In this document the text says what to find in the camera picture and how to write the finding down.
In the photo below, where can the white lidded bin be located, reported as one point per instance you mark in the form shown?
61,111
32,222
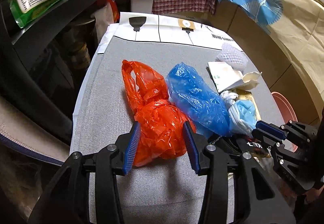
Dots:
141,2

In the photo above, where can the black snack wrapper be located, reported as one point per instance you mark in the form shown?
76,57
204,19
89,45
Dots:
249,146

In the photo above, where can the white foam fruit net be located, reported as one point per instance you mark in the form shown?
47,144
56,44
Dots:
231,58

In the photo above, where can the crumpled white tissue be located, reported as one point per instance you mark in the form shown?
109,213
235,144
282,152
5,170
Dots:
229,98

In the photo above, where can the orange plastic bag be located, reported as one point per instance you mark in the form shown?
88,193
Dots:
157,122

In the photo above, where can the pink plastic basin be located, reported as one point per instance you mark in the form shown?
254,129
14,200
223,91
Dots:
284,110

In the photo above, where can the orange white sack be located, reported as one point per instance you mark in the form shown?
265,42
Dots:
107,16

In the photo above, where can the beige paper packet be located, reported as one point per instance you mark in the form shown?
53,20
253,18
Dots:
249,98

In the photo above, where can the torn white paper bag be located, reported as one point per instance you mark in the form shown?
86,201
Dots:
222,74

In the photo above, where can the blue face mask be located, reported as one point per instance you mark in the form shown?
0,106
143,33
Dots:
243,115

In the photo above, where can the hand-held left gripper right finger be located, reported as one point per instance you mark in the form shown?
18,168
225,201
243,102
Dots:
191,148

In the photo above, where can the beige fan-print cloth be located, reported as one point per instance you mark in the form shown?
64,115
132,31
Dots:
298,44

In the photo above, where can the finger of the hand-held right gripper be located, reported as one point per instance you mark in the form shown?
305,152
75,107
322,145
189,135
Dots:
269,130
288,160

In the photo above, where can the blue plastic bag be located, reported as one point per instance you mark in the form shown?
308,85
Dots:
195,95

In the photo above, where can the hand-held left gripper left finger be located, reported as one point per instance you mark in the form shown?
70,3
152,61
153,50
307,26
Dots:
131,148

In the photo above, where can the beige cloth blue trim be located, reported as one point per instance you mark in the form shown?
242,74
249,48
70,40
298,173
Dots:
25,133

